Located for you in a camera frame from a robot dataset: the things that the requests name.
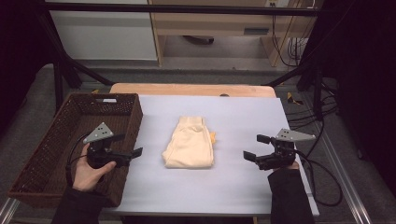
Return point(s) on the black metal frame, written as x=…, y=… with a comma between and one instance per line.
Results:
x=174, y=8

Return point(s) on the cream pants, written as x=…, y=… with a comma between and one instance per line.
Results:
x=189, y=146

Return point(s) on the light wooden desk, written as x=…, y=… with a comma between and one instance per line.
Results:
x=218, y=21

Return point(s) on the person's right hand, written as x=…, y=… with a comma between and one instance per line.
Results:
x=294, y=166

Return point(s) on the dark curtain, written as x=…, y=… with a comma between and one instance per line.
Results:
x=364, y=77
x=18, y=56

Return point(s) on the white table cover sheet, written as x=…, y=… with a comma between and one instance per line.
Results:
x=236, y=180

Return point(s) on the wooden table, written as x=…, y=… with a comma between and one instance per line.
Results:
x=186, y=89

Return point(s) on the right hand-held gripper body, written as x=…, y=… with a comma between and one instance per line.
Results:
x=281, y=155

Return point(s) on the person's left hand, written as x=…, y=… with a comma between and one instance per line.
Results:
x=85, y=175

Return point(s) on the aluminium rail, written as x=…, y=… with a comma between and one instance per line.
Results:
x=7, y=211
x=345, y=180

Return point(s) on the brown wicker basket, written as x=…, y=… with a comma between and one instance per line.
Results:
x=46, y=161

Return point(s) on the yellow black floor tape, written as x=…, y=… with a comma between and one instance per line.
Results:
x=292, y=99

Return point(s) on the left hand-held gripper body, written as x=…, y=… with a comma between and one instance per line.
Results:
x=99, y=133

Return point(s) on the white cabinet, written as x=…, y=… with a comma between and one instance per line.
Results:
x=102, y=34

